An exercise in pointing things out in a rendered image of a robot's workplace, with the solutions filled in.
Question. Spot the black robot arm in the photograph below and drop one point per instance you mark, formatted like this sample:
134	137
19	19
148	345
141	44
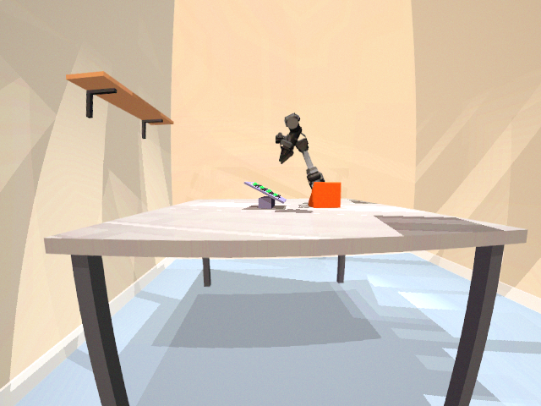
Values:
292	122

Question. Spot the lavender switch panel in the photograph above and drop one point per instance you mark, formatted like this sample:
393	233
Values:
266	202

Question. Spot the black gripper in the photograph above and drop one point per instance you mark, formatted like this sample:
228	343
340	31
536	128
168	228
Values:
288	147

